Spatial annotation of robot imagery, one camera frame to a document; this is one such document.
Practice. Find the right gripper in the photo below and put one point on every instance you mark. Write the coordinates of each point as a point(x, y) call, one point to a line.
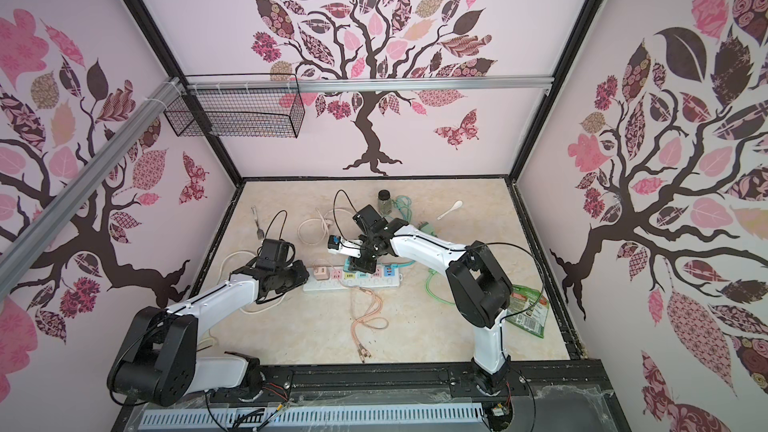
point(361, 265)

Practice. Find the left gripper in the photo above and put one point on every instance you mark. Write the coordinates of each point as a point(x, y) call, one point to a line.
point(299, 267)

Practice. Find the light green charger plug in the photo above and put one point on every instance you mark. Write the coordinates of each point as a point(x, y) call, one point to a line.
point(427, 228)

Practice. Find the pink charger plug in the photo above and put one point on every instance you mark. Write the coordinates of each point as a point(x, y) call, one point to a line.
point(323, 273)

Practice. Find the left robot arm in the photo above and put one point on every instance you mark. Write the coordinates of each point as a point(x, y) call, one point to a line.
point(158, 361)

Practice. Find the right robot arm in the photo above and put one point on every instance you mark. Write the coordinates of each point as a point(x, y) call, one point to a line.
point(480, 287)

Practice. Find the white multicolour power strip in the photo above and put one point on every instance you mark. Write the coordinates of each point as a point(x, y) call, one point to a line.
point(385, 276)

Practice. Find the white spoon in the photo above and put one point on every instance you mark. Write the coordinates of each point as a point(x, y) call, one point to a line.
point(455, 207)

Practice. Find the green snack packet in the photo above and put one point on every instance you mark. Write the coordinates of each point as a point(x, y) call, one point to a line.
point(528, 310)

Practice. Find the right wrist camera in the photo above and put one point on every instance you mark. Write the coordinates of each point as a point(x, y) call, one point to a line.
point(340, 246)

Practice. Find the black wire basket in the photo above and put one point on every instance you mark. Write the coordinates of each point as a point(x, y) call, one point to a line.
point(253, 105)

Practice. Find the white cable duct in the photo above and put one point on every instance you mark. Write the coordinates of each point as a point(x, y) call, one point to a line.
point(309, 417)

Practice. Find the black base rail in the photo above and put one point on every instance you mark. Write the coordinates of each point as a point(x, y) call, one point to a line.
point(571, 395)

